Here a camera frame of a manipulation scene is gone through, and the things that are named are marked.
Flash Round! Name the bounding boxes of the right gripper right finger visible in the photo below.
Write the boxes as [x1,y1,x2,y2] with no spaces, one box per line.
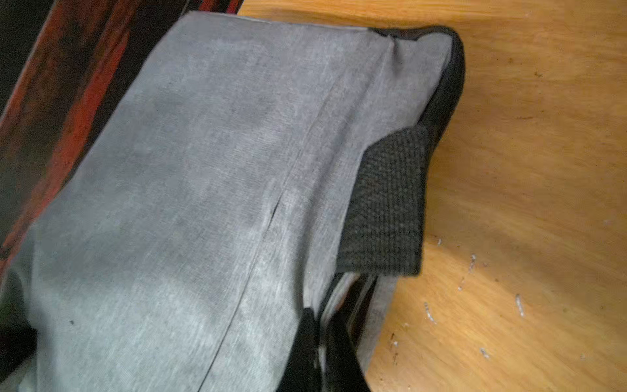
[326,312,371,392]

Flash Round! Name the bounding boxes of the grey laptop bag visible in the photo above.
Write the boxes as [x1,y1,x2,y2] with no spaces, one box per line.
[1,12,465,391]

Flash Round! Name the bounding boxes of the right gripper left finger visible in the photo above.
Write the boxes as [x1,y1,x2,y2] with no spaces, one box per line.
[276,308,321,392]

